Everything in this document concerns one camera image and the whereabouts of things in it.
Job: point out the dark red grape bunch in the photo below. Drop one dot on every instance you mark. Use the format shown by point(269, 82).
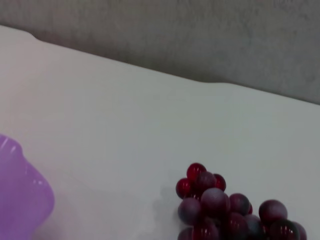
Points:
point(215, 200)

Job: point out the purple wavy glass plate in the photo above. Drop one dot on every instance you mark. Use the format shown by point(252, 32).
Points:
point(20, 200)

